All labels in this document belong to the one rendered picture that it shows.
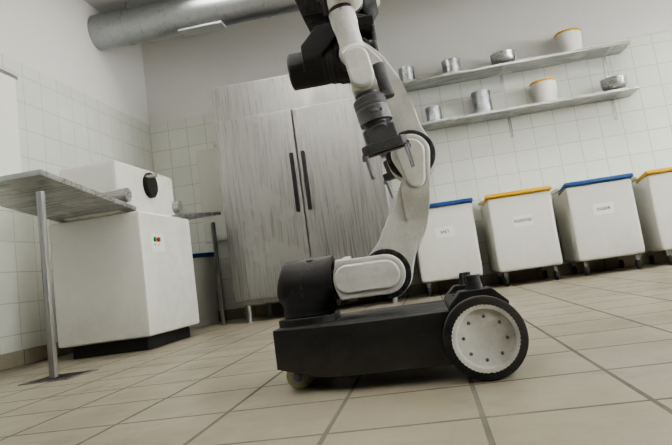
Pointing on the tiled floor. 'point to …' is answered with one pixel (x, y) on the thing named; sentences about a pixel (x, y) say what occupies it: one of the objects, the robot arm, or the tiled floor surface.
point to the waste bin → (206, 288)
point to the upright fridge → (293, 181)
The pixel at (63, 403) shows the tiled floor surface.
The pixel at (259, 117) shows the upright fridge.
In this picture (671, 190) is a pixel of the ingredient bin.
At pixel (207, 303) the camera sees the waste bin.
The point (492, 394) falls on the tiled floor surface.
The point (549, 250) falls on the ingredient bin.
